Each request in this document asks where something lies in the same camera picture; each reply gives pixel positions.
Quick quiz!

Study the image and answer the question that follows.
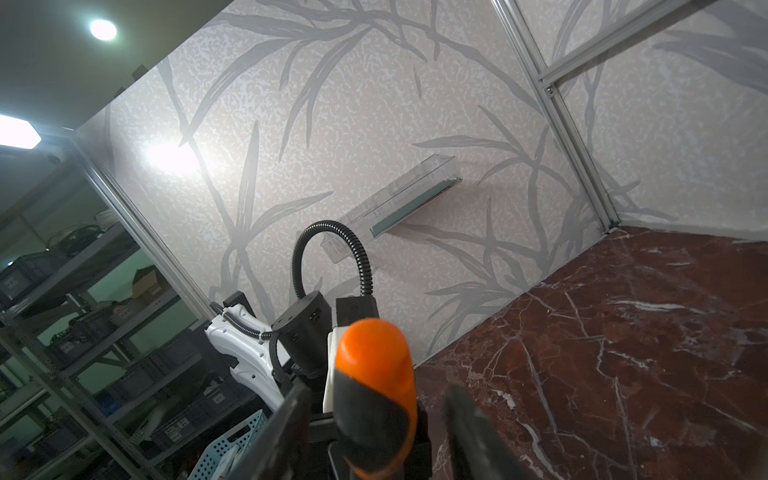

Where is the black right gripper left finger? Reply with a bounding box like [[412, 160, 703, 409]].
[[225, 385, 311, 480]]

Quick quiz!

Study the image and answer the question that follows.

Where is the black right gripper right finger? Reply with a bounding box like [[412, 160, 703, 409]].
[[443, 385, 529, 480]]

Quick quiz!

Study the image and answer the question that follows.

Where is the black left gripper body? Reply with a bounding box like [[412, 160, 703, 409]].
[[273, 290, 379, 388]]

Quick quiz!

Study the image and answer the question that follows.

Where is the orange black small screwdriver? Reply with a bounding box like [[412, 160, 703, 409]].
[[333, 318, 418, 479]]

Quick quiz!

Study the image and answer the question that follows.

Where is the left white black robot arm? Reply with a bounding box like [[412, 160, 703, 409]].
[[205, 291, 379, 414]]

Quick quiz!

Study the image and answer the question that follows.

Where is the light blue perforated basket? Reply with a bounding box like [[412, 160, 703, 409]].
[[188, 410, 267, 479]]

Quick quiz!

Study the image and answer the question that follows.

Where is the metal storage shelving rack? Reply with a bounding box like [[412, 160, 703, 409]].
[[1, 152, 256, 479]]

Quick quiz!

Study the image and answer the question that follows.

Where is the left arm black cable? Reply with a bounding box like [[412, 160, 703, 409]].
[[209, 219, 376, 343]]

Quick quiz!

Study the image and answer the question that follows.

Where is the clear wall shelf green mat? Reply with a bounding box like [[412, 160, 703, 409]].
[[338, 154, 463, 248]]

